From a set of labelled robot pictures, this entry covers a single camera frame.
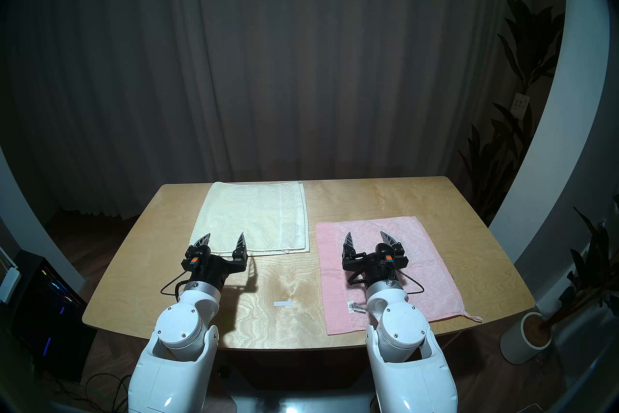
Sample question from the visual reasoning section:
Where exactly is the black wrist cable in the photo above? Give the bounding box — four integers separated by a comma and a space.
160, 271, 194, 296
348, 269, 425, 295

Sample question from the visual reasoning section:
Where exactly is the grey pleated curtain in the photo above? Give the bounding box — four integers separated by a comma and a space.
5, 0, 566, 219

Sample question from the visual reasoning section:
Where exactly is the white round plant pot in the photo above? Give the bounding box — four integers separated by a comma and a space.
500, 311, 553, 366

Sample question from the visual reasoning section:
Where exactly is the dark plant in white pot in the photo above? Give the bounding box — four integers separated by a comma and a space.
546, 194, 619, 328

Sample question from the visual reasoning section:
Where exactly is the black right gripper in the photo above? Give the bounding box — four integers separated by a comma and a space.
341, 231, 409, 287

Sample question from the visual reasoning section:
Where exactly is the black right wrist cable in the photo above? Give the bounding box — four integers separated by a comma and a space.
348, 269, 425, 295

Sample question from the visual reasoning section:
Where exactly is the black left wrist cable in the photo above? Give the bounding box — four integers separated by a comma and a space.
160, 271, 194, 296

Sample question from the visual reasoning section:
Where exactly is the black computer tower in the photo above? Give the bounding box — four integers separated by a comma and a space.
10, 250, 97, 383

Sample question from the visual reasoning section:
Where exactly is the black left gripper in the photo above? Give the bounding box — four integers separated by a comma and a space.
181, 233, 250, 294

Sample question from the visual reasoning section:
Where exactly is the tall dark leafy plant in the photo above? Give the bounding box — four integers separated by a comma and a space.
457, 0, 566, 226

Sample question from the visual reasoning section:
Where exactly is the white paper plant tag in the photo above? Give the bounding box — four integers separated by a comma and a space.
512, 93, 531, 120

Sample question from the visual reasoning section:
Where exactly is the cream textured towel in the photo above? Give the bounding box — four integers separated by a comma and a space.
190, 181, 310, 257

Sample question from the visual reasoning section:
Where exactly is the pink terry towel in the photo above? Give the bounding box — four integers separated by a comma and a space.
315, 216, 483, 336

